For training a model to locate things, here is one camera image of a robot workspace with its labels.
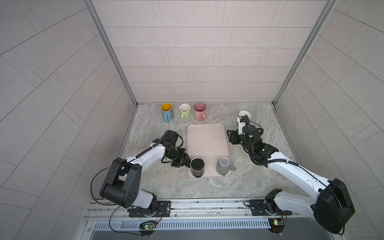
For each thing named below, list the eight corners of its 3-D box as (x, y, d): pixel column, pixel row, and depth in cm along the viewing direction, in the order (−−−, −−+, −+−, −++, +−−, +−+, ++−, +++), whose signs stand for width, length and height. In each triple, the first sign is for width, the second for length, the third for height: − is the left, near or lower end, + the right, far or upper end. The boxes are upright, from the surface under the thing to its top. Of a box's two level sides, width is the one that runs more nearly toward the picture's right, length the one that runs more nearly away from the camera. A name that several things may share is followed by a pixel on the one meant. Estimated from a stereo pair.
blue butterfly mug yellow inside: (162, 124, 106) (159, 114, 97) (164, 113, 112) (161, 103, 104) (172, 124, 106) (170, 114, 97) (174, 113, 112) (172, 103, 104)
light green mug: (179, 123, 106) (177, 114, 98) (180, 112, 113) (179, 103, 105) (189, 123, 106) (189, 114, 98) (190, 112, 113) (189, 103, 105)
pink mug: (193, 125, 106) (193, 115, 97) (194, 112, 113) (193, 102, 105) (205, 125, 106) (206, 115, 97) (205, 112, 113) (206, 102, 105)
